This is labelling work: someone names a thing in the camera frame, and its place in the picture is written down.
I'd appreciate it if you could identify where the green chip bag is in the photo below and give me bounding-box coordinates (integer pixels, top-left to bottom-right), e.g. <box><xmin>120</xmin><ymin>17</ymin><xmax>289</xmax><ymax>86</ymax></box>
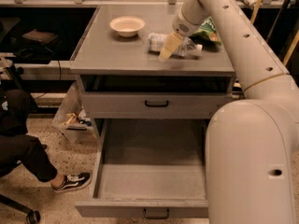
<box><xmin>192</xmin><ymin>17</ymin><xmax>221</xmax><ymax>46</ymax></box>

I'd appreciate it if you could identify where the clear plastic water bottle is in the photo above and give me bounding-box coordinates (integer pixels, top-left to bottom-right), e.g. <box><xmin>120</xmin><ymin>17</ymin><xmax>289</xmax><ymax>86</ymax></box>
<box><xmin>148</xmin><ymin>33</ymin><xmax>203</xmax><ymax>57</ymax></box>

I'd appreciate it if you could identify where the grey drawer cabinet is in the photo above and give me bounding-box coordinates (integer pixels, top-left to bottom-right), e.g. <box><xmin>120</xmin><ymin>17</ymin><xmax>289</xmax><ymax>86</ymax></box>
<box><xmin>68</xmin><ymin>4</ymin><xmax>236</xmax><ymax>219</ymax></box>

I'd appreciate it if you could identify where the black office chair base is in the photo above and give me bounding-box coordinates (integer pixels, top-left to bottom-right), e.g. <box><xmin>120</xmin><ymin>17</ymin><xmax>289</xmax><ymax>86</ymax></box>
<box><xmin>0</xmin><ymin>194</ymin><xmax>40</xmax><ymax>224</ymax></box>

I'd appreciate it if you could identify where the black white sneaker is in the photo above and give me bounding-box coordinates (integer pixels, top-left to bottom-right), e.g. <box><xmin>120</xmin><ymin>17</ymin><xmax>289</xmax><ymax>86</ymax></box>
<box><xmin>51</xmin><ymin>173</ymin><xmax>91</xmax><ymax>192</ymax></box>

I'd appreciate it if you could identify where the wooden stick frame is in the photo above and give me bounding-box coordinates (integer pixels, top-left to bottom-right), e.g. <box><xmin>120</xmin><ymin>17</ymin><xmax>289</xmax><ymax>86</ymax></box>
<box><xmin>250</xmin><ymin>0</ymin><xmax>299</xmax><ymax>65</ymax></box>

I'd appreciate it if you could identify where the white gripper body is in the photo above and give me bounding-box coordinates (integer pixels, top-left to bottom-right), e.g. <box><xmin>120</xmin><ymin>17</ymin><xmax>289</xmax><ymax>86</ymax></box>
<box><xmin>172</xmin><ymin>0</ymin><xmax>209</xmax><ymax>36</ymax></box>

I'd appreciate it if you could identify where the black drawer handle upper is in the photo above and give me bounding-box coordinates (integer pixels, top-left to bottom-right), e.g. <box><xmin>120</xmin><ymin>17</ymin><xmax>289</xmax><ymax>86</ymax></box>
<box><xmin>144</xmin><ymin>100</ymin><xmax>169</xmax><ymax>108</ymax></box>

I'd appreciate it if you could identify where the clear plastic storage bin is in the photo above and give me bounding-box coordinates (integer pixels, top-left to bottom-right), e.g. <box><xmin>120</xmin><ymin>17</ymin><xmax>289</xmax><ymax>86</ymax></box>
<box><xmin>52</xmin><ymin>82</ymin><xmax>96</xmax><ymax>143</ymax></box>

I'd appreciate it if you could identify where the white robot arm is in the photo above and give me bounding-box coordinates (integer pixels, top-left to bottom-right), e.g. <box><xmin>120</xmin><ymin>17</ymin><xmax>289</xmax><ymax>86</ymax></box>
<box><xmin>159</xmin><ymin>0</ymin><xmax>299</xmax><ymax>224</ymax></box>

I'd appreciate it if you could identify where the white paper bowl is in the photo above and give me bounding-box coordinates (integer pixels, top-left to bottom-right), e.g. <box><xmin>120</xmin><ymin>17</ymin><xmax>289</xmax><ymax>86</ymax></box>
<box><xmin>109</xmin><ymin>16</ymin><xmax>145</xmax><ymax>37</ymax></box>

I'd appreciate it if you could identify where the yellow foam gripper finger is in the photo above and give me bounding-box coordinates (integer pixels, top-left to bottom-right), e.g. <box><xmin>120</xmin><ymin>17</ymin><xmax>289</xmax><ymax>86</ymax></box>
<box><xmin>158</xmin><ymin>32</ymin><xmax>183</xmax><ymax>62</ymax></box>

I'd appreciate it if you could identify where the seated person in black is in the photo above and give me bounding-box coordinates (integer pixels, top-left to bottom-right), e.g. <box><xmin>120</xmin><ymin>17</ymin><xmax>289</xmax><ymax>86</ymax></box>
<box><xmin>0</xmin><ymin>90</ymin><xmax>58</xmax><ymax>182</ymax></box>

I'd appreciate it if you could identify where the closed grey upper drawer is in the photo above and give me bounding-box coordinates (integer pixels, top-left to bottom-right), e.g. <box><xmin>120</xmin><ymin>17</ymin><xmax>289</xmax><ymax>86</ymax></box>
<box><xmin>81</xmin><ymin>92</ymin><xmax>233</xmax><ymax>119</ymax></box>

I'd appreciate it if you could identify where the dark box on shelf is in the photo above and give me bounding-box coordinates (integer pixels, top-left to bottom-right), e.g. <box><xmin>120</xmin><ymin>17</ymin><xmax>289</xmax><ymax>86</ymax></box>
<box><xmin>22</xmin><ymin>30</ymin><xmax>58</xmax><ymax>44</ymax></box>

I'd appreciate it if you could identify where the black drawer handle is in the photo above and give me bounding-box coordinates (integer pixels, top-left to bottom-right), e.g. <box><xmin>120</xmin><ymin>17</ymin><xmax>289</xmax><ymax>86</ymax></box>
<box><xmin>143</xmin><ymin>208</ymin><xmax>170</xmax><ymax>219</ymax></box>
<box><xmin>144</xmin><ymin>100</ymin><xmax>169</xmax><ymax>108</ymax></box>

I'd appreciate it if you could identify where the open grey bottom drawer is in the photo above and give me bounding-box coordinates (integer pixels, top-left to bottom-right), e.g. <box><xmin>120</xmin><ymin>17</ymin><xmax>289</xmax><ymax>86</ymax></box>
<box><xmin>76</xmin><ymin>119</ymin><xmax>208</xmax><ymax>218</ymax></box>

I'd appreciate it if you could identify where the black drawer handle lower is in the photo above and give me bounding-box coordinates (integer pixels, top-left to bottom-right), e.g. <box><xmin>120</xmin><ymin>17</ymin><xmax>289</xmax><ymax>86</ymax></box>
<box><xmin>143</xmin><ymin>208</ymin><xmax>170</xmax><ymax>219</ymax></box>

